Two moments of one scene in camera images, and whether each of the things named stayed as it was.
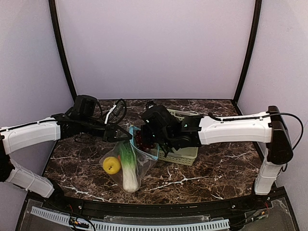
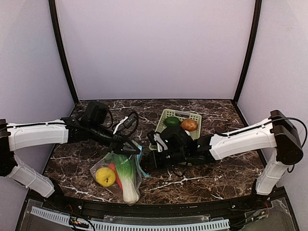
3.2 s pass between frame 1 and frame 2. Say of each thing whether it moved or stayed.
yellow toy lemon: moved
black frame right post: stayed
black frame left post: stayed
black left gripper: moved
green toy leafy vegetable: moved
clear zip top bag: moved
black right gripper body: moved
